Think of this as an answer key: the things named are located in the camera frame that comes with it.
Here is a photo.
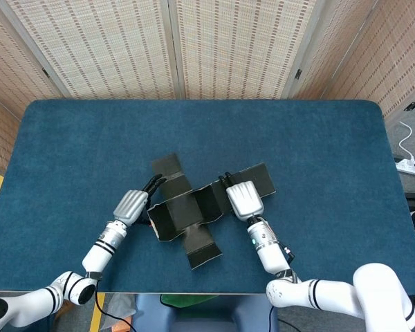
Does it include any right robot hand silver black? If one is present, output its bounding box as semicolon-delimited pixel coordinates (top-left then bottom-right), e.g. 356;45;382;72
218;172;266;221

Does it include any left robot hand orange thumb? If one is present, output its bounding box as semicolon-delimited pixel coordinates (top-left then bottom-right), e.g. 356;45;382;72
113;174;167;228

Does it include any black cardboard box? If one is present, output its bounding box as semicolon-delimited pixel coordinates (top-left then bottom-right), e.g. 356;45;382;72
147;152;277;270

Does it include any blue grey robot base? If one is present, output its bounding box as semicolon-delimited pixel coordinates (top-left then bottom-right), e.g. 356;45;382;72
130;293;279;332

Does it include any clear plastic bag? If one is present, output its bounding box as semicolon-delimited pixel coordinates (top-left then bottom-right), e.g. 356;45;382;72
105;293;138;329

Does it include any green cloth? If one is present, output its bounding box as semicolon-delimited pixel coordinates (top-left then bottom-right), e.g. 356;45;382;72
160;293;217;308

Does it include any woven bamboo folding screen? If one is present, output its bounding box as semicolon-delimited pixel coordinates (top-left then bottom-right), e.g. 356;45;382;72
0;0;415;174

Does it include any white power strip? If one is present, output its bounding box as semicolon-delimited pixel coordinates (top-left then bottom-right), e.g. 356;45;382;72
395;157;415;177

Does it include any right arm black cable connector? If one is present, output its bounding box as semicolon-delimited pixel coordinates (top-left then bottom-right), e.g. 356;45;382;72
279;241;295;261

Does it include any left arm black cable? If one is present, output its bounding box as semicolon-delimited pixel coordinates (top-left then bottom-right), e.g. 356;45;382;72
93;273;136;332

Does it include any white power cable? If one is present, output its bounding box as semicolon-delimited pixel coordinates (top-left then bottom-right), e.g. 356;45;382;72
398;120;415;163

